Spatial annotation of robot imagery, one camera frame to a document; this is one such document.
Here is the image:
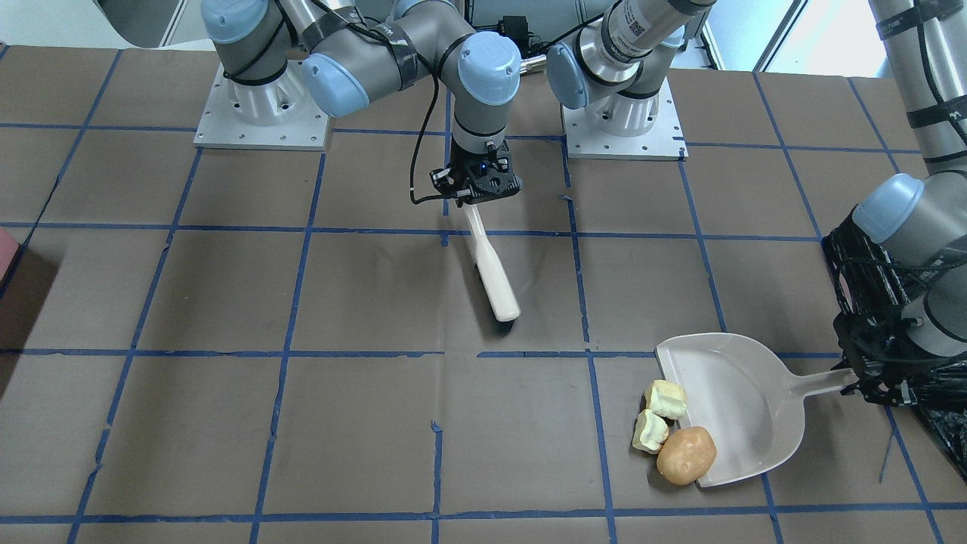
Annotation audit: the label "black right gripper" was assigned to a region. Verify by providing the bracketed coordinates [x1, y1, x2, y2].
[431, 147, 523, 206]

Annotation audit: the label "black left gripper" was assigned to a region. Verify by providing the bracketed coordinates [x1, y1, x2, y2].
[833, 314, 938, 405]

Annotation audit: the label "beige hand brush black bristles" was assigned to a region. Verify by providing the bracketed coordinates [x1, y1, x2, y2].
[462, 204, 521, 324]

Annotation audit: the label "beige plastic dustpan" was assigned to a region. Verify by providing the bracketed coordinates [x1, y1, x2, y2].
[655, 332, 857, 487]

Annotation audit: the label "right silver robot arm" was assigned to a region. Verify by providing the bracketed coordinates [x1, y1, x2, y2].
[196, 1, 522, 206]

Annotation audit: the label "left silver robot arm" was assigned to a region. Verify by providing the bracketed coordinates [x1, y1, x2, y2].
[822, 1, 966, 411]

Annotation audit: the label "bin with black bag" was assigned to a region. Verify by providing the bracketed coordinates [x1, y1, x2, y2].
[821, 218, 966, 475]

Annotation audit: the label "pink plastic bin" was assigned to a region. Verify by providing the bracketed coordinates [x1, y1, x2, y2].
[0, 227, 20, 283]

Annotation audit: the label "black power adapter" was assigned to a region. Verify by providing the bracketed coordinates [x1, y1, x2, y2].
[496, 15, 532, 57]

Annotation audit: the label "pale yellow foam chunk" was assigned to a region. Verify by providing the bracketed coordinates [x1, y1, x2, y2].
[644, 379, 687, 421]

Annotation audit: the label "brown potato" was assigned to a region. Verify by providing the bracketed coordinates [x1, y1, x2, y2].
[657, 426, 718, 486]

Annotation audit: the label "pale yellow foam piece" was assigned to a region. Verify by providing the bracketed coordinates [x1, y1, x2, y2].
[631, 409, 669, 454]

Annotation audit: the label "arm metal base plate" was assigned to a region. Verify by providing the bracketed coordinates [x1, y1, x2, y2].
[561, 80, 688, 161]
[193, 60, 329, 152]

